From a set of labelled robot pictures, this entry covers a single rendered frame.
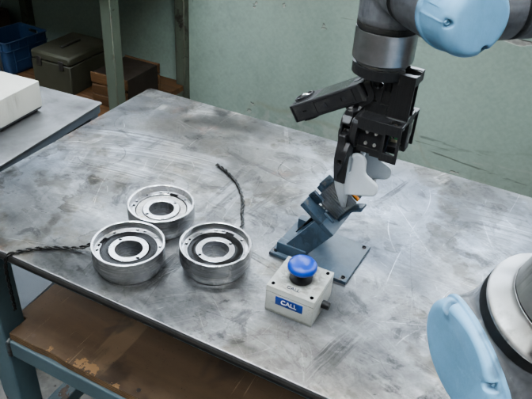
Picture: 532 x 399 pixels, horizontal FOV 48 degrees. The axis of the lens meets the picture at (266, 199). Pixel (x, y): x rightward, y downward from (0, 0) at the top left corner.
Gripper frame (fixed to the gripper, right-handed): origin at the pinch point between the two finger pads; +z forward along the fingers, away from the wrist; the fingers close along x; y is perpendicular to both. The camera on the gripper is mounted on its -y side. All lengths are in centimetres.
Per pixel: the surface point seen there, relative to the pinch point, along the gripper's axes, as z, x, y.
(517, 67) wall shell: 27, 150, 5
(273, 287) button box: 7.7, -15.5, -2.5
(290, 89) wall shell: 57, 146, -80
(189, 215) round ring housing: 8.6, -7.4, -21.9
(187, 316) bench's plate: 12.1, -22.4, -11.6
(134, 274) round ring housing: 9.6, -21.9, -20.9
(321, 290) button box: 7.7, -12.4, 3.2
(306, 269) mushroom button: 4.8, -12.9, 0.9
